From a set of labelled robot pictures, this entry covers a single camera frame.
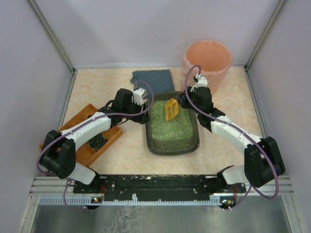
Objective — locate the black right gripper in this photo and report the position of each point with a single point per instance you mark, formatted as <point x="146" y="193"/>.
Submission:
<point x="185" y="97"/>

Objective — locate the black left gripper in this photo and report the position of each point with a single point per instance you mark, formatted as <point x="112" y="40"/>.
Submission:
<point x="143" y="116"/>

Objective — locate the yellow plastic litter scoop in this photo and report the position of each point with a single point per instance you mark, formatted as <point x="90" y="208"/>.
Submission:
<point x="171" y="109"/>

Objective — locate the dark green litter box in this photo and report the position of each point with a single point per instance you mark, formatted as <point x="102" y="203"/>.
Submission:
<point x="175" y="137"/>

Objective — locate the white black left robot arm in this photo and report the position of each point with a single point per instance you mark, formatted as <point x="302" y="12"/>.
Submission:
<point x="58" y="155"/>

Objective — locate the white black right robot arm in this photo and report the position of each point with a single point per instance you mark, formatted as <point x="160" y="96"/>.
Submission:
<point x="262" y="158"/>

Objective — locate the dark teal folded cloth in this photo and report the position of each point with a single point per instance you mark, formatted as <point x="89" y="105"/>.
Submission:
<point x="158" y="80"/>

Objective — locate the black coiled item in tray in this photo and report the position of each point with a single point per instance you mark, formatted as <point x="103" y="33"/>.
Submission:
<point x="97" y="142"/>

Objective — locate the orange trash bin with bag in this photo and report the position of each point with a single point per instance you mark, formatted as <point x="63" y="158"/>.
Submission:
<point x="214" y="58"/>

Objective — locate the orange compartment tray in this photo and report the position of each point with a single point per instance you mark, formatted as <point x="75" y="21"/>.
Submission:
<point x="91" y="150"/>

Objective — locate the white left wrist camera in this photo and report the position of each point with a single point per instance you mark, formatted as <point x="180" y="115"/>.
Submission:
<point x="138" y="96"/>

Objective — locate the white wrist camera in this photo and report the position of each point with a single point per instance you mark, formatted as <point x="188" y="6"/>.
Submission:
<point x="200" y="81"/>
<point x="138" y="96"/>

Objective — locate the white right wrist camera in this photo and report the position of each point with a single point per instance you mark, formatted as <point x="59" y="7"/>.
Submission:
<point x="200" y="81"/>

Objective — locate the aluminium frame post right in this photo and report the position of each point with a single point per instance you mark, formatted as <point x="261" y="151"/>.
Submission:
<point x="268" y="28"/>

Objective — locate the aluminium frame post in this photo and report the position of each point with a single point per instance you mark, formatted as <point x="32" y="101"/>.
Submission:
<point x="51" y="34"/>
<point x="268" y="28"/>

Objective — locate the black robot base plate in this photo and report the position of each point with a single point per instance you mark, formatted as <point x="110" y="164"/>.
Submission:
<point x="157" y="187"/>

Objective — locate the white slotted cable duct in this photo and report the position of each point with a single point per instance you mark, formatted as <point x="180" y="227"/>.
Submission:
<point x="91" y="201"/>

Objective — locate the aluminium frame post left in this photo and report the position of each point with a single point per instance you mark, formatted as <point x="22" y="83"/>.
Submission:
<point x="51" y="34"/>

